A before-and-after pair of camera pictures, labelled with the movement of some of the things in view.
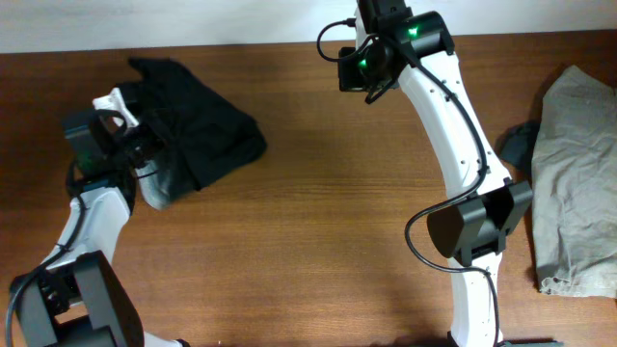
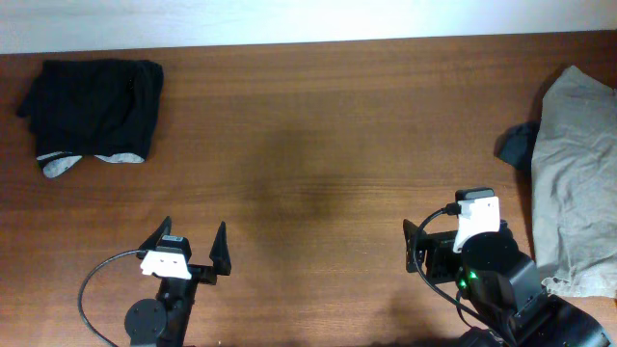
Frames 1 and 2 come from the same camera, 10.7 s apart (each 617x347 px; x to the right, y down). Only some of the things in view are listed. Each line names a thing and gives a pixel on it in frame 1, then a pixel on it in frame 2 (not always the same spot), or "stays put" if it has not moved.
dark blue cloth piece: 518,143 stays put
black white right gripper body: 374,7 -> 435,255
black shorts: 204,140 -> 104,108
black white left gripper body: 146,146 -> 201,274
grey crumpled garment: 575,187 stays put
